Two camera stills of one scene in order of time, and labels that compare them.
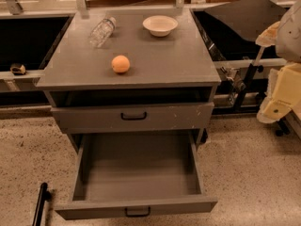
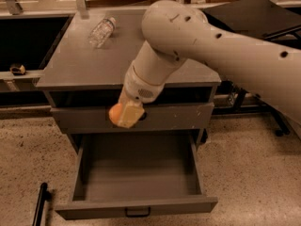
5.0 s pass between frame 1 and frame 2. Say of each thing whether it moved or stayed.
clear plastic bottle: stayed
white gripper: moved
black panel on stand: stayed
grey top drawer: stayed
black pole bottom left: stayed
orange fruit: moved
